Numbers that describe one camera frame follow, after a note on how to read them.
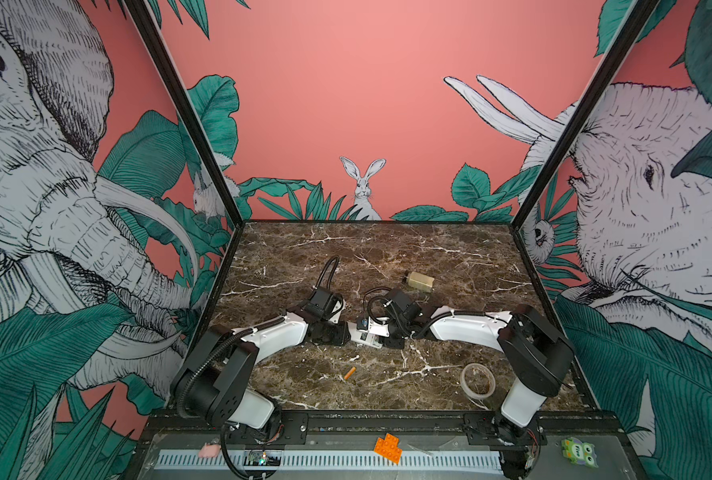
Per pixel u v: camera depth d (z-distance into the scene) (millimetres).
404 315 698
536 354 465
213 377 438
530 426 614
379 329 780
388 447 700
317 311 715
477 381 820
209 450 691
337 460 704
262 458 700
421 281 983
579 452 701
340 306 1007
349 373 833
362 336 882
